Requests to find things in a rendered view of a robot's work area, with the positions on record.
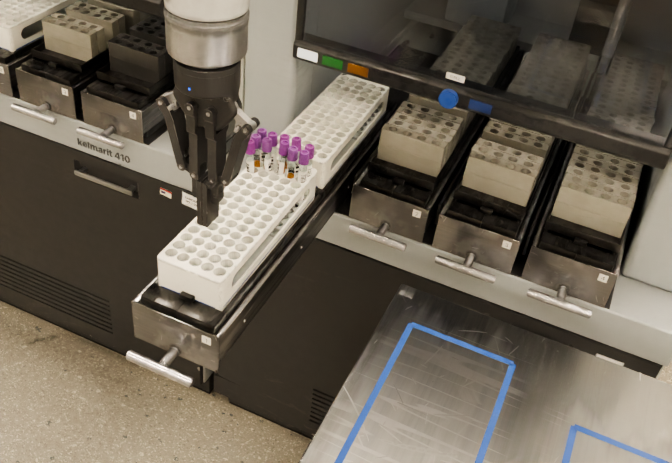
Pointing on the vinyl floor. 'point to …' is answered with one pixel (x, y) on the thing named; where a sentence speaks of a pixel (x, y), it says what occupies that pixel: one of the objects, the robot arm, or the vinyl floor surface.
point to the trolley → (486, 396)
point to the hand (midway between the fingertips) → (208, 198)
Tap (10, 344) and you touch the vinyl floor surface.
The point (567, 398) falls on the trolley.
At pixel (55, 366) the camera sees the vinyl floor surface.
